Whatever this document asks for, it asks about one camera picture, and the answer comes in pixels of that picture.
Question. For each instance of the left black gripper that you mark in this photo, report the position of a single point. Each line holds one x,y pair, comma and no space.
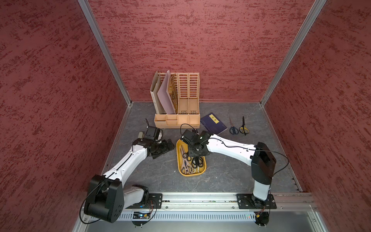
165,148

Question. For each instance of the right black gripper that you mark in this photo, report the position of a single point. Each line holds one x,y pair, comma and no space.
191,152

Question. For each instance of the yellow storage tray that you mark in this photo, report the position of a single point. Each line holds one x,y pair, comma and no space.
197,171

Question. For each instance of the blue handled scissors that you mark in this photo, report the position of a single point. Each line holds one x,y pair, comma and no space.
233,130

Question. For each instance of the yellow black handled scissors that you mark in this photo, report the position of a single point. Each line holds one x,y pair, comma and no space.
243,129

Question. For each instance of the large black scissors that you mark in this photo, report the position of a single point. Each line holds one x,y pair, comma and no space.
197,162

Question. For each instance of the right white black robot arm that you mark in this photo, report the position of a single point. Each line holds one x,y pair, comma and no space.
264,163

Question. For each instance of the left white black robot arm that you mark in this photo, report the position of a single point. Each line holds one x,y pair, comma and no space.
106,197

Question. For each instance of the dark blue notebook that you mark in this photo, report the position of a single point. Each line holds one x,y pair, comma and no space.
213,124

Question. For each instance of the wooden desk file organizer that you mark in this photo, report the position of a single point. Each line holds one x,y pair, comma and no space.
184,91

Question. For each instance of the purple folder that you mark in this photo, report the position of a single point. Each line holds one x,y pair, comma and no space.
164,95

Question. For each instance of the beige cardboard folder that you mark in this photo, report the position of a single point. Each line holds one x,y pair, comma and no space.
156,84

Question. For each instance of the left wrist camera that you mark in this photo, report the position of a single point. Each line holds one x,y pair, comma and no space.
153,133

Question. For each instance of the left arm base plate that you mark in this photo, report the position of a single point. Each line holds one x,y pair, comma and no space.
151,201

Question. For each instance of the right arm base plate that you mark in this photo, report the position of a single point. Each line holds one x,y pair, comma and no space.
249,201

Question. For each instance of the aluminium front rail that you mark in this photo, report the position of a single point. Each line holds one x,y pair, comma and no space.
197,201

